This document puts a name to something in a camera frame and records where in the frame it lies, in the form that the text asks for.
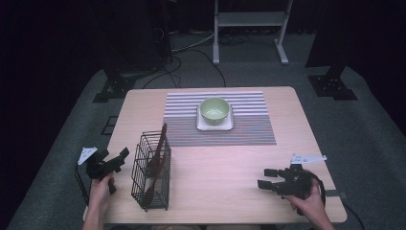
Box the brown wooden spoon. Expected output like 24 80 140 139
147 123 169 180

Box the left hand-held gripper cable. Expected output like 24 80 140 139
74 163 91 206

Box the white metal stand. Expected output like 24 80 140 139
212 0 294 66

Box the green bowl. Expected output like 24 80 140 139
199 96 232 127

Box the person's right hand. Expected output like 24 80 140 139
282 178 325 219

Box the grey floor cable bundle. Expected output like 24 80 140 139
171 32 215 54

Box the black floor frame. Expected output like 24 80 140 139
101 115 120 136

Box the black floor cable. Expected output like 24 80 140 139
142 47 228 90

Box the black wire basket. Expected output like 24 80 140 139
130 129 172 213

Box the black stand base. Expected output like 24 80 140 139
92 66 137 104
307 65 358 102

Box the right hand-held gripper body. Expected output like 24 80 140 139
277 153 328 200

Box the right hand-held gripper cable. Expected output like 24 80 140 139
303 171 366 230

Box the white square plate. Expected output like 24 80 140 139
195 103 235 132

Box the person's left hand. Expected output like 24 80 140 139
89 173 116 209

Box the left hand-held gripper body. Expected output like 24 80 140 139
78 147 120 195

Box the hand-held gripper cable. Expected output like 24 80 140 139
74 163 91 206
303 171 366 230

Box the striped placemat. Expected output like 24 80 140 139
162 91 278 147

